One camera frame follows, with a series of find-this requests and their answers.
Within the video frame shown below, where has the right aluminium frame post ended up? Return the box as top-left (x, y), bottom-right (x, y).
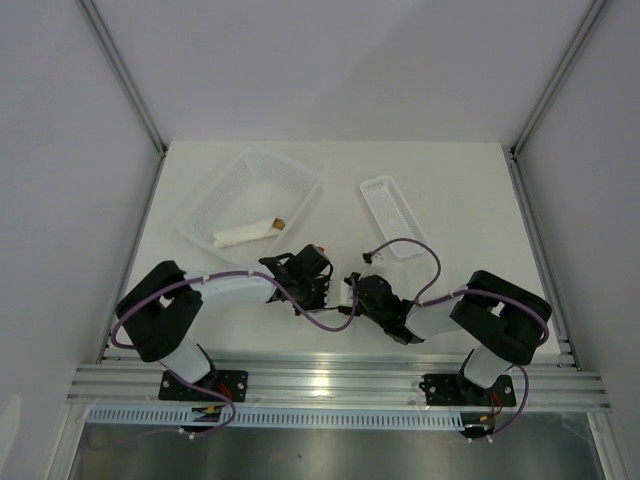
top-left (509, 0), bottom-right (613, 161)

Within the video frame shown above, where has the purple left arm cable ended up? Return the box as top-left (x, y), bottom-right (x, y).
top-left (109, 269), bottom-right (361, 446)

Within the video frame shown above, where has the left aluminium frame post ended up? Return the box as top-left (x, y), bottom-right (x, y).
top-left (75, 0), bottom-right (168, 158)

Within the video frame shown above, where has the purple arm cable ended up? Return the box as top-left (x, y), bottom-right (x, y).
top-left (109, 269), bottom-right (361, 446)
top-left (360, 238), bottom-right (551, 441)

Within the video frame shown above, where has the white slotted cable duct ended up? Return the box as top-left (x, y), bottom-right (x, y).
top-left (86, 404), bottom-right (464, 432)

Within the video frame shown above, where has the rolled napkin in basket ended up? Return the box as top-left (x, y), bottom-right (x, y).
top-left (212, 217), bottom-right (287, 248)

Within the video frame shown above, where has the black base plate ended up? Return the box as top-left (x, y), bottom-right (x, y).
top-left (158, 370), bottom-right (249, 403)
top-left (418, 373), bottom-right (516, 407)

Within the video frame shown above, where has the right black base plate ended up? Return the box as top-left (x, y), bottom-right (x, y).
top-left (418, 373), bottom-right (516, 407)

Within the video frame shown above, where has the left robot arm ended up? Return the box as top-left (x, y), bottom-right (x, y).
top-left (111, 244), bottom-right (334, 400)

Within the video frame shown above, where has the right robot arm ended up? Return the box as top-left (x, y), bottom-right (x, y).
top-left (344, 270), bottom-right (552, 404)

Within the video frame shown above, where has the aluminium frame post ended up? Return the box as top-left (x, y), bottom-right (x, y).
top-left (509, 0), bottom-right (613, 161)
top-left (75, 0), bottom-right (168, 158)

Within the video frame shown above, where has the white paper napkin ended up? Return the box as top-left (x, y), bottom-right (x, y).
top-left (326, 279), bottom-right (353, 309)

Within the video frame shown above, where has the large white plastic basket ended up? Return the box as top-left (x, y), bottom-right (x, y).
top-left (177, 148), bottom-right (321, 265)

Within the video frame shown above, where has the aluminium mounting rail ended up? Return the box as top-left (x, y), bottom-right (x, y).
top-left (66, 351), bottom-right (611, 413)

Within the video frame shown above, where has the small white cutlery tray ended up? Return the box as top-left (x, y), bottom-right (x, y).
top-left (359, 176), bottom-right (427, 260)

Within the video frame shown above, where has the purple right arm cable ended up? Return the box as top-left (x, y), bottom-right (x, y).
top-left (360, 238), bottom-right (551, 441)

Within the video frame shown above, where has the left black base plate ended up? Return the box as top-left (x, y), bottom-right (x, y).
top-left (158, 370), bottom-right (249, 403)

